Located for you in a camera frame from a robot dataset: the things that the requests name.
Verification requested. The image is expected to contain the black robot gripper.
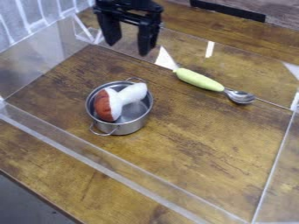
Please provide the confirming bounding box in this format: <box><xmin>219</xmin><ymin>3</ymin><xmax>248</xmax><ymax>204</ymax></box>
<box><xmin>94</xmin><ymin>0</ymin><xmax>164</xmax><ymax>56</ymax></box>

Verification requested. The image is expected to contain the red and white plush mushroom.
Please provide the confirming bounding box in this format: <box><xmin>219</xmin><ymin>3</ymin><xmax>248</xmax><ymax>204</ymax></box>
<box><xmin>94</xmin><ymin>83</ymin><xmax>147</xmax><ymax>122</ymax></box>

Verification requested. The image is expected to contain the small silver metal pot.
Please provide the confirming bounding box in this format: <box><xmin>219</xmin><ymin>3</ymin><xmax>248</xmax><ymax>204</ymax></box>
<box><xmin>86</xmin><ymin>80</ymin><xmax>154</xmax><ymax>137</ymax></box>

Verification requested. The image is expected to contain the black bar at back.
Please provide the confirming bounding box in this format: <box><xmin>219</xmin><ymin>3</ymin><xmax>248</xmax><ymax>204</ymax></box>
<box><xmin>190</xmin><ymin>0</ymin><xmax>267</xmax><ymax>23</ymax></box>

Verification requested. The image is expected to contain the clear acrylic enclosure wall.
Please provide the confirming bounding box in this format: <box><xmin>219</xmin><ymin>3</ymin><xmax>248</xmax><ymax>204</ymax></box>
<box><xmin>0</xmin><ymin>1</ymin><xmax>299</xmax><ymax>224</ymax></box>

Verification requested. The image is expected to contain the green handled metal spoon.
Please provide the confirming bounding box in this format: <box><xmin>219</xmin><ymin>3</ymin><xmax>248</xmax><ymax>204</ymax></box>
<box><xmin>174</xmin><ymin>67</ymin><xmax>256</xmax><ymax>104</ymax></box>

